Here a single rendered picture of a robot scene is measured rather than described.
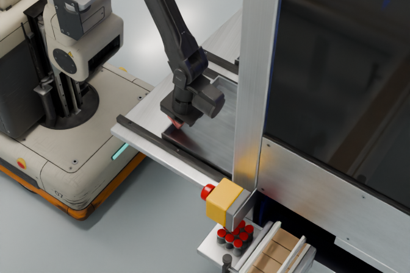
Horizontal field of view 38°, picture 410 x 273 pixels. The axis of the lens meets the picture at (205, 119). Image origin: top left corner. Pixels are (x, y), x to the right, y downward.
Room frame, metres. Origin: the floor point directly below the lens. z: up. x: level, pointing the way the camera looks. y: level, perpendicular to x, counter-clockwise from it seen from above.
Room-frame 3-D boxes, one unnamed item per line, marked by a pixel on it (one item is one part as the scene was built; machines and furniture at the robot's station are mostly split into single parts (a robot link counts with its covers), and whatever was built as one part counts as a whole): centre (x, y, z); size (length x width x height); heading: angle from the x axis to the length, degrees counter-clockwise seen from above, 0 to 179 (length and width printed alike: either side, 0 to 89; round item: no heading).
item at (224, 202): (0.70, -0.05, 1.00); 0.08 x 0.07 x 0.07; 54
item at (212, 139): (0.98, -0.10, 0.90); 0.34 x 0.26 x 0.04; 54
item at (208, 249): (0.67, -0.07, 0.87); 0.14 x 0.13 x 0.02; 54
